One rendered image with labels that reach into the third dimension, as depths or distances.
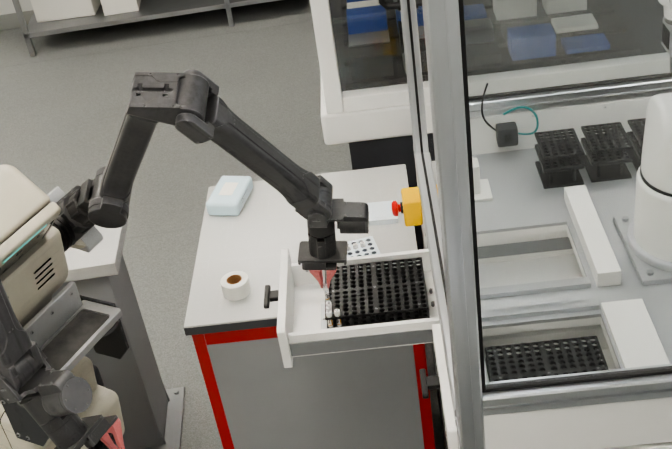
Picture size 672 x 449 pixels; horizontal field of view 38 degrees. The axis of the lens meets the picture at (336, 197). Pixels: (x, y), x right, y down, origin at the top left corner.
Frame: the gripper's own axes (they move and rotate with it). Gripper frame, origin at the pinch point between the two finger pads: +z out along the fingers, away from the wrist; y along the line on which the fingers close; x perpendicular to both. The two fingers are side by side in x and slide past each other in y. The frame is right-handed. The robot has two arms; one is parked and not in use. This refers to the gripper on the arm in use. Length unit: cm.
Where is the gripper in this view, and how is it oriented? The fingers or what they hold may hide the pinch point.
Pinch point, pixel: (325, 283)
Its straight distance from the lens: 208.1
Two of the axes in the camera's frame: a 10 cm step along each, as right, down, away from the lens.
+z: 0.5, 8.1, 5.8
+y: -10.0, 0.1, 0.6
